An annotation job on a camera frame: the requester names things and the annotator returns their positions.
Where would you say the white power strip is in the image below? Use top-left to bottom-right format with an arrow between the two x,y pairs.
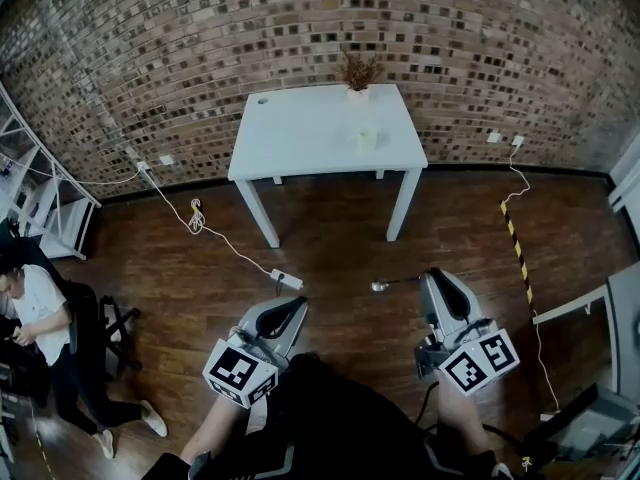
269,267 -> 305,290

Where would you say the white metal shelf rack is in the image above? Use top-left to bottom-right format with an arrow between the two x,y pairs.
0,82 -> 102,262

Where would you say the person's black clothing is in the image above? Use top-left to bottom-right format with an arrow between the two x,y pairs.
142,351 -> 517,480

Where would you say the long white power cable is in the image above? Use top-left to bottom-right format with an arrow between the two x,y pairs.
139,166 -> 277,276

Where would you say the thin white cable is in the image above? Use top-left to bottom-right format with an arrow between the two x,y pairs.
499,145 -> 561,415

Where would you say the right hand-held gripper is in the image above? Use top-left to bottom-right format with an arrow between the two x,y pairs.
413,266 -> 521,398

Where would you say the white table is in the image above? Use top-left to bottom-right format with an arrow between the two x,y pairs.
227,83 -> 430,249

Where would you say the grey equipment case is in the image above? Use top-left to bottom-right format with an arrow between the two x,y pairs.
519,381 -> 640,480

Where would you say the person's left forearm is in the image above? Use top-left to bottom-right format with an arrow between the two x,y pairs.
178,396 -> 254,465

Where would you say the yellow black hazard tape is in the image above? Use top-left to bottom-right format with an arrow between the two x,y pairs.
498,202 -> 535,305

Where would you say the silver metal spoon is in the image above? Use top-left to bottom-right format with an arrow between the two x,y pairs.
370,276 -> 424,293

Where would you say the white cabinet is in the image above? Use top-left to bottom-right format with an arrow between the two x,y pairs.
607,130 -> 640,249

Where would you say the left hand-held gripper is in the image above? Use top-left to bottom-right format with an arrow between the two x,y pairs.
201,295 -> 310,410

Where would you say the person's right forearm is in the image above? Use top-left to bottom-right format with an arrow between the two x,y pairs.
432,367 -> 495,458

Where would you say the dried plant in white pot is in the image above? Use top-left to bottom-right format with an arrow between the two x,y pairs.
333,51 -> 385,104

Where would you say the black office chair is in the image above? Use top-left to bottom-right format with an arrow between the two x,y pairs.
47,280 -> 143,372

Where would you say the black cable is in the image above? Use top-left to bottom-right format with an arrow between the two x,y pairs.
412,380 -> 531,452

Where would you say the yellow and white cable bundle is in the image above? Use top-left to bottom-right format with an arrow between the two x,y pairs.
187,197 -> 207,236

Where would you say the white desk edge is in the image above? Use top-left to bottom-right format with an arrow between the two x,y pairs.
531,283 -> 612,325

